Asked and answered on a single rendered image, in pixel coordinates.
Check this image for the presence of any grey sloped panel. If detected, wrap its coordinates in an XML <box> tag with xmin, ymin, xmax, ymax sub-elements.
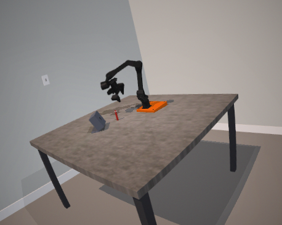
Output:
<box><xmin>88</xmin><ymin>111</ymin><xmax>106</xmax><ymax>133</ymax></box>

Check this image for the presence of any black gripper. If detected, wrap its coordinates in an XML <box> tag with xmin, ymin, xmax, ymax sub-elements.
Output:
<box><xmin>111</xmin><ymin>83</ymin><xmax>124</xmax><ymax>102</ymax></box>

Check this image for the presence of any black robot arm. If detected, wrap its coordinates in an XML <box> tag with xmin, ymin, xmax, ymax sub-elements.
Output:
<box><xmin>100</xmin><ymin>60</ymin><xmax>152</xmax><ymax>109</ymax></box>

